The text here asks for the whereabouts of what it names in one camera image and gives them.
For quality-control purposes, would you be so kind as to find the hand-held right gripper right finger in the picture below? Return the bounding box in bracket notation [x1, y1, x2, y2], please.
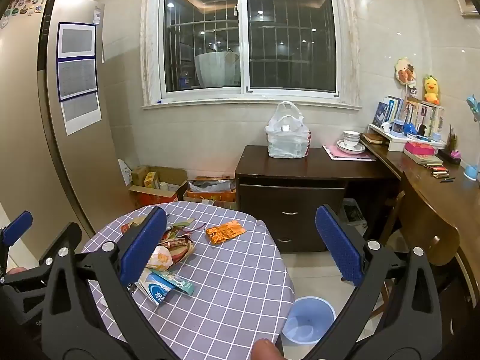
[300, 204, 443, 360]

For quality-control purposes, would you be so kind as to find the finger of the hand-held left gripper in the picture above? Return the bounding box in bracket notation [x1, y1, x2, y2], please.
[0, 211, 52, 293]

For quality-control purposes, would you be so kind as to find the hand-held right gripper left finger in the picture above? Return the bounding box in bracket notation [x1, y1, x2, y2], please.
[40, 206, 177, 360]

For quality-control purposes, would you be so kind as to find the brown paper bag red print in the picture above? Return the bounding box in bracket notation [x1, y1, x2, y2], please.
[165, 232, 198, 268]

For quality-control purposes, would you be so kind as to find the blue plastic waste bin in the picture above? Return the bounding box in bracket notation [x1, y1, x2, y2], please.
[281, 296, 337, 346]

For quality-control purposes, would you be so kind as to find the person's right hand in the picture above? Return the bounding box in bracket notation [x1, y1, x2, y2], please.
[251, 338, 284, 360]

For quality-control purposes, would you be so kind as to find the yellow white food wrapper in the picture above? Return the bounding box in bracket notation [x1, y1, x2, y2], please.
[146, 245, 175, 271]

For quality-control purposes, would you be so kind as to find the small brown red carton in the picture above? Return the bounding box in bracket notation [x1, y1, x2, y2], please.
[119, 217, 148, 235]

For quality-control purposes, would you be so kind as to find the printed box under desk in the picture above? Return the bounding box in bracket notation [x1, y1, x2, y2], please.
[339, 197, 368, 234]

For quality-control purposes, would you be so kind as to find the green foil wrapper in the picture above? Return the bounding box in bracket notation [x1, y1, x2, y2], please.
[165, 217, 196, 239]

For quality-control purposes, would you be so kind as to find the white blue milk carton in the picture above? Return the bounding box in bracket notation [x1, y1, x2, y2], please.
[136, 270, 177, 306]

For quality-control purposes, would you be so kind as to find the dark wooden drawer cabinet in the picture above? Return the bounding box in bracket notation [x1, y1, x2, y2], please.
[235, 145, 399, 253]

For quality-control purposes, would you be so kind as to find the open cardboard box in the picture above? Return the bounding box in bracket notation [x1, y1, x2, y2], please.
[128, 164, 189, 208]

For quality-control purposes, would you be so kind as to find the white paper bag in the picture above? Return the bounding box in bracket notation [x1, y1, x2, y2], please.
[118, 158, 133, 187]

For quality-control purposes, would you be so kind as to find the orange snack packet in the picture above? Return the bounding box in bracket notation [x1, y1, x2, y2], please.
[205, 220, 247, 245]

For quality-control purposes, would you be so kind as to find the brown wooden chair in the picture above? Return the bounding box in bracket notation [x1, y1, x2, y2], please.
[369, 172, 461, 320]

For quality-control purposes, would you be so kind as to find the orange printed cardboard box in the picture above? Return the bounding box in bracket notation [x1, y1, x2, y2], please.
[183, 175, 238, 203]

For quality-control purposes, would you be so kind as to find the beige refrigerator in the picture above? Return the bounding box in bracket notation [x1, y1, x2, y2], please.
[0, 0, 133, 241]

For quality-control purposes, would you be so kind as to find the pink paper sheet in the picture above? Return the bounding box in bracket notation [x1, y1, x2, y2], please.
[322, 144, 376, 162]

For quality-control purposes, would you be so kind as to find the grey checked tablecloth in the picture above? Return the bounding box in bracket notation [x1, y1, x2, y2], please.
[80, 201, 295, 360]

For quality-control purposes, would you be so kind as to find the stack of white bowls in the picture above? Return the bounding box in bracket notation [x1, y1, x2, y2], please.
[336, 130, 367, 154]

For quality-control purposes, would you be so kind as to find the brown wooden desk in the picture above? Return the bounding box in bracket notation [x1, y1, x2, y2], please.
[361, 133, 480, 310]

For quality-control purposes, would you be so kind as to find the white desk shelf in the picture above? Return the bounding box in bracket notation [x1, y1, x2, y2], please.
[367, 121, 447, 153]

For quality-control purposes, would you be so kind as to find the clear plastic carrier bag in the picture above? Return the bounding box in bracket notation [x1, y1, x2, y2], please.
[265, 101, 311, 158]

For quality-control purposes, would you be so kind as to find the pile of coloured pencils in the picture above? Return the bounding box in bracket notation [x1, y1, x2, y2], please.
[423, 163, 457, 183]

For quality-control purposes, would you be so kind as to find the plain white paper sheet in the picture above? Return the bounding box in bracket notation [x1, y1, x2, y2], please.
[61, 92, 102, 136]

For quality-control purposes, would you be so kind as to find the black pen holder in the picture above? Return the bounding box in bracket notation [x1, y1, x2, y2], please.
[437, 149, 462, 165]

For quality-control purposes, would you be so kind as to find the row of books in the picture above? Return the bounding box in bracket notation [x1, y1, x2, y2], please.
[373, 95, 446, 136]

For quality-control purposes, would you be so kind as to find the blue framed paper sheet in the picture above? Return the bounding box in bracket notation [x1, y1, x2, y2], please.
[56, 22, 98, 60]
[57, 58, 99, 102]

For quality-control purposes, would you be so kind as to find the yellow plush duck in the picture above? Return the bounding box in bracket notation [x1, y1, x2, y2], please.
[423, 74, 442, 105]

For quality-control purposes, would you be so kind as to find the light blue desk lamp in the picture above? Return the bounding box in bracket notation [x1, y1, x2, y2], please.
[466, 95, 480, 121]

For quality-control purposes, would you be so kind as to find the group of fridge magnets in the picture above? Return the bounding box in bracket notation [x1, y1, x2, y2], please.
[0, 0, 52, 29]

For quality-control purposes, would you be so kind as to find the white framed sliding window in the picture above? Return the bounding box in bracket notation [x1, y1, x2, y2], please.
[140, 0, 361, 111]

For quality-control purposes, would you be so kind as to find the plush wall ornament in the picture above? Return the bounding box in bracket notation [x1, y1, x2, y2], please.
[393, 58, 418, 85]

